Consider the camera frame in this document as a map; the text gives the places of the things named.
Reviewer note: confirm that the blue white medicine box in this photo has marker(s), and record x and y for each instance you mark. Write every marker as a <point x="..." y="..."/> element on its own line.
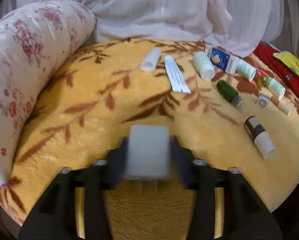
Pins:
<point x="222" y="59"/>

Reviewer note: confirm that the white green lying bottle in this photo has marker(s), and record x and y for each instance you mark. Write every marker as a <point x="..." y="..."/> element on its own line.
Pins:
<point x="245" y="69"/>

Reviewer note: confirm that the dark bottle white cap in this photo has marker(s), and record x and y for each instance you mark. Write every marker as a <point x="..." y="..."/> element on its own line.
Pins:
<point x="259" y="137"/>

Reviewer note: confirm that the yellow floral fleece blanket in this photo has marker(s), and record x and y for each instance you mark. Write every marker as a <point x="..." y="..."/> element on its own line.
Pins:
<point x="94" y="99"/>

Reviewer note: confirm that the small white tube bottle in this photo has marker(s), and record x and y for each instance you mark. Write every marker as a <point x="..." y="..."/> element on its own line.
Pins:
<point x="150" y="62"/>

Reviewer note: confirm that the yellow patterned pillow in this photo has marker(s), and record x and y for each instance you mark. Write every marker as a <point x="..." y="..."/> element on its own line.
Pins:
<point x="289" y="60"/>

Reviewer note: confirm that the dark green glass bottle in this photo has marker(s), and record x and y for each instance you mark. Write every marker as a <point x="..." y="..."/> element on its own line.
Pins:
<point x="230" y="94"/>

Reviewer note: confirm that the floral pink white pillow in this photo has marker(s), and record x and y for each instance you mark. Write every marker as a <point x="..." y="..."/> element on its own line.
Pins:
<point x="35" y="40"/>

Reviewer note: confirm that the small white purple container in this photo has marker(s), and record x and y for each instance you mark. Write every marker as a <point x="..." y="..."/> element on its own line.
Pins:
<point x="263" y="100"/>

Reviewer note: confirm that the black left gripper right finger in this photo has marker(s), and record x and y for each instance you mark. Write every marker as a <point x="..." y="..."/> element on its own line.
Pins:
<point x="245" y="214"/>

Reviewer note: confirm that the red cloth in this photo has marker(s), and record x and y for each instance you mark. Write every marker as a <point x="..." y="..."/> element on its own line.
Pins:
<point x="265" y="54"/>

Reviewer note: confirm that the white ointment tube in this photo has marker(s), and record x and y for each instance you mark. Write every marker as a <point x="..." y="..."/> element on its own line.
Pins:
<point x="175" y="76"/>

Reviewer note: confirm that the beige lip balm stick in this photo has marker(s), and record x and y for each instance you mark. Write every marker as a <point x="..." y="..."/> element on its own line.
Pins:
<point x="280" y="105"/>

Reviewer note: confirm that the sheer white curtain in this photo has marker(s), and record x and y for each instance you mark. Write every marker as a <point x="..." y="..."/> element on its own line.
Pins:
<point x="235" y="25"/>

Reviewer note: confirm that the white rectangular box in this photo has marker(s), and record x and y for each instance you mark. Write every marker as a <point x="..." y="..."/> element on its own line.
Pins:
<point x="148" y="153"/>

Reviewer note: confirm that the pale green white bottle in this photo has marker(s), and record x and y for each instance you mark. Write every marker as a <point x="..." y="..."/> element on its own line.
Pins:
<point x="203" y="65"/>

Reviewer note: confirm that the green pump lotion bottle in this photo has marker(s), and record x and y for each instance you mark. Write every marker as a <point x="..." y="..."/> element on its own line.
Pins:
<point x="276" y="88"/>

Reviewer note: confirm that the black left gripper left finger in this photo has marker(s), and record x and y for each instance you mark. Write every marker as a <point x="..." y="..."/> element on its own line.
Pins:
<point x="54" y="217"/>

